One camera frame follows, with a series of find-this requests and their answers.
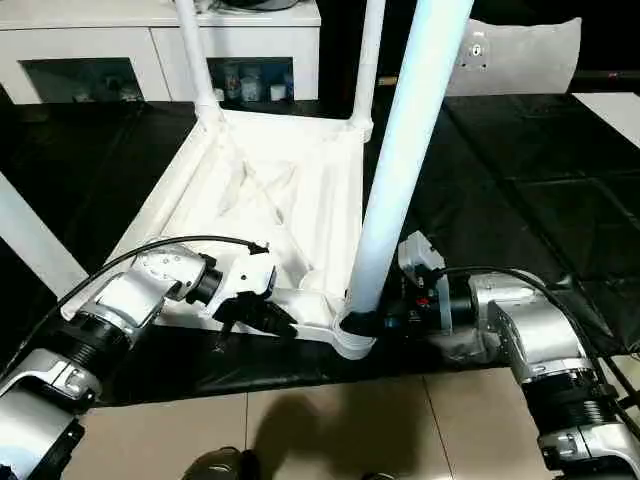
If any white plastic table leg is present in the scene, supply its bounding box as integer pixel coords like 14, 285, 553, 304
348, 0, 388, 141
0, 172, 89, 299
175, 0, 226, 126
345, 0, 476, 321

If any black table mat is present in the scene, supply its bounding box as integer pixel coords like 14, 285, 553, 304
0, 95, 640, 406

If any light grey cushion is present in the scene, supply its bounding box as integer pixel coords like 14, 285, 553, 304
445, 18, 583, 98

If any white flat sheet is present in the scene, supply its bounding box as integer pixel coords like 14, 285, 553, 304
572, 92, 640, 151

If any black tall cabinet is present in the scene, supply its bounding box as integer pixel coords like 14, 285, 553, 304
318, 0, 471, 101

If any grey carry case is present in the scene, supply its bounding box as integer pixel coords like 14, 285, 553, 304
215, 0, 301, 13

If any white glass-door cabinet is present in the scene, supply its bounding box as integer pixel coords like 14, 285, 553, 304
0, 0, 323, 104

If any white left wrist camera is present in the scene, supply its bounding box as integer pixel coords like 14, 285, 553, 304
205, 250, 279, 321

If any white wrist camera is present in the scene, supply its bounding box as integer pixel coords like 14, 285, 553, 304
205, 250, 279, 321
398, 232, 447, 301

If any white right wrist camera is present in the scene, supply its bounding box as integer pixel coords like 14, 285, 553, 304
398, 232, 447, 301

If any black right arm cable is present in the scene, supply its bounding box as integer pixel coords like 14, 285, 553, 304
440, 264, 640, 411

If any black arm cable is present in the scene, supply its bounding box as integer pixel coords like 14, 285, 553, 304
0, 235, 269, 346
440, 264, 640, 411

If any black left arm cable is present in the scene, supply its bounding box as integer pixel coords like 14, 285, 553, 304
0, 235, 269, 346

